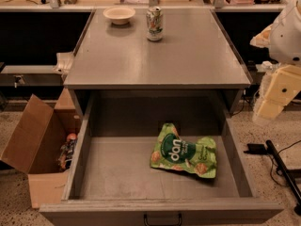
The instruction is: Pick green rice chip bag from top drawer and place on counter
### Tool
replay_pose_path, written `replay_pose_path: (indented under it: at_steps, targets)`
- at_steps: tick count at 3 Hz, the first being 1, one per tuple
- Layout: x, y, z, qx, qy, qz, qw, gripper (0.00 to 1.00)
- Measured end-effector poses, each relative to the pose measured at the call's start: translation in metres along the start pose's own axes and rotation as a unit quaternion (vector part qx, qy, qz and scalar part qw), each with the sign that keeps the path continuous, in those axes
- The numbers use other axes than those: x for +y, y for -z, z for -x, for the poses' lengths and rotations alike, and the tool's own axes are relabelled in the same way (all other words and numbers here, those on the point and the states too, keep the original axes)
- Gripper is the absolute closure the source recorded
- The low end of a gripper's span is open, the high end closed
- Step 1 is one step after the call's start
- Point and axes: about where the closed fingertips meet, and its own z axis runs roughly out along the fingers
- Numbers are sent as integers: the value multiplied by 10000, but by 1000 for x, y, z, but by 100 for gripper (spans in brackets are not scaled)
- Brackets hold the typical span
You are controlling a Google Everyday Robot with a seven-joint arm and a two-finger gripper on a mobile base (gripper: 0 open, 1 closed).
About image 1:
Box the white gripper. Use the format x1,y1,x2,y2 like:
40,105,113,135
250,25,301,121

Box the black drawer handle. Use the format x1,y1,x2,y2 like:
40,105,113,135
143,214,182,226

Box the beige bowl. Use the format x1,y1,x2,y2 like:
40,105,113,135
103,7,135,25

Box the open cardboard box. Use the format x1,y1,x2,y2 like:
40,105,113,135
1,89,81,209

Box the white green drink can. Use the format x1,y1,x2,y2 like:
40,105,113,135
146,7,163,41

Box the bottle in cardboard box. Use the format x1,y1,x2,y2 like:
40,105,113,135
57,133,77,171

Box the open grey top drawer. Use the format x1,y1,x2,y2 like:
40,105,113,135
40,91,282,226

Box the grey metal counter cabinet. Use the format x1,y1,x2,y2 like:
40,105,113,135
63,8,253,115

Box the green rice chip bag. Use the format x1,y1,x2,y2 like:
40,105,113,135
150,123,217,179

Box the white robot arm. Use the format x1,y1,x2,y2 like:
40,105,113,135
250,0,301,125

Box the black floor cable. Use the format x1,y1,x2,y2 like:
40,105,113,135
268,139,301,187

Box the black stand leg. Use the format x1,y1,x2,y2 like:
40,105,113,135
266,140,301,216

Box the black power adapter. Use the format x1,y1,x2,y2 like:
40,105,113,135
245,143,267,155

